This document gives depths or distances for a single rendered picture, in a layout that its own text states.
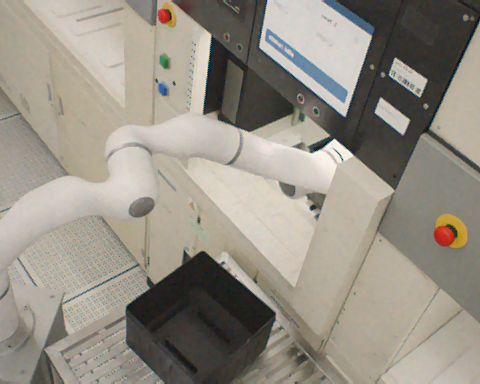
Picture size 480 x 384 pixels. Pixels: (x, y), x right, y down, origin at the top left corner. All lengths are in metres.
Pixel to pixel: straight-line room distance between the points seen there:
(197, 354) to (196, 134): 0.65
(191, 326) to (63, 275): 1.15
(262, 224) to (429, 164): 0.78
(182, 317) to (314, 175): 0.58
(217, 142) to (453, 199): 0.49
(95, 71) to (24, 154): 1.04
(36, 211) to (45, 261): 1.46
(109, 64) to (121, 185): 1.15
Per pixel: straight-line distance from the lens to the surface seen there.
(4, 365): 1.70
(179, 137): 1.28
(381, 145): 1.24
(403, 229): 1.28
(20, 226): 1.37
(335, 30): 1.24
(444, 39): 1.08
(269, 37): 1.39
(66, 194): 1.34
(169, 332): 1.70
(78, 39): 2.53
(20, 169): 3.21
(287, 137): 2.06
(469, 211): 1.16
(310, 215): 1.85
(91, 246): 2.85
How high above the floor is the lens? 2.24
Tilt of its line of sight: 47 degrees down
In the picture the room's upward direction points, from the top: 11 degrees clockwise
